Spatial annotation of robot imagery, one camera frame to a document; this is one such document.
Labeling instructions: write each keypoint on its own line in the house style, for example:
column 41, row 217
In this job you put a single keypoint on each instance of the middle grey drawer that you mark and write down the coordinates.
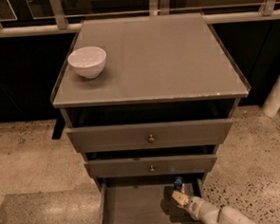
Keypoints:
column 140, row 166

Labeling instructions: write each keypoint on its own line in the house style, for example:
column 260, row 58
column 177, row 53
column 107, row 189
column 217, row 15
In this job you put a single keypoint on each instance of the grey wooden drawer cabinet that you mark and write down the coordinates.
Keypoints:
column 169, row 68

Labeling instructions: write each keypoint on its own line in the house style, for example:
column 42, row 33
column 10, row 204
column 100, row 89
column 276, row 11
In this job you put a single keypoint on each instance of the top grey drawer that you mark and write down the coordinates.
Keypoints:
column 135, row 136

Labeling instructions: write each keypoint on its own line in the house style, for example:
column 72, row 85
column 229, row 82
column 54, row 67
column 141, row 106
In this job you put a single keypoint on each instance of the white ceramic bowl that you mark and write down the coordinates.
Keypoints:
column 87, row 61

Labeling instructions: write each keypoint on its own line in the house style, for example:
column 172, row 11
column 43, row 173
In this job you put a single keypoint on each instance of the brass top drawer knob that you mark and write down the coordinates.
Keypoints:
column 151, row 138

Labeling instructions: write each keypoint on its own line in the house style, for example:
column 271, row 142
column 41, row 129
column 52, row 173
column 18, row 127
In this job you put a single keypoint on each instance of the metal window railing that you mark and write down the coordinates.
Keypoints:
column 32, row 17

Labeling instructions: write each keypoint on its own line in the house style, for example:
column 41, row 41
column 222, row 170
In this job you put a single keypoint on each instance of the bottom grey open drawer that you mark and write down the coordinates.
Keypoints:
column 141, row 200

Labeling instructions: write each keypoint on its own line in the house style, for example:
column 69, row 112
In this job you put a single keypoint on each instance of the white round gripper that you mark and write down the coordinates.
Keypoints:
column 193, row 206

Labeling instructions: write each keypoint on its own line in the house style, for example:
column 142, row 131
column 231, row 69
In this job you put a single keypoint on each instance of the white round pillar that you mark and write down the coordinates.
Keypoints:
column 271, row 105

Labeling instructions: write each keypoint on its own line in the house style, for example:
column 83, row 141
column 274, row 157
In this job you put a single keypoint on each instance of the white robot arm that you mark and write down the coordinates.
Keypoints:
column 229, row 215

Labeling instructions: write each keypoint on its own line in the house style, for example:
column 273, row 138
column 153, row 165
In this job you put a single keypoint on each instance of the blue silver redbull can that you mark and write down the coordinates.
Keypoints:
column 179, row 185

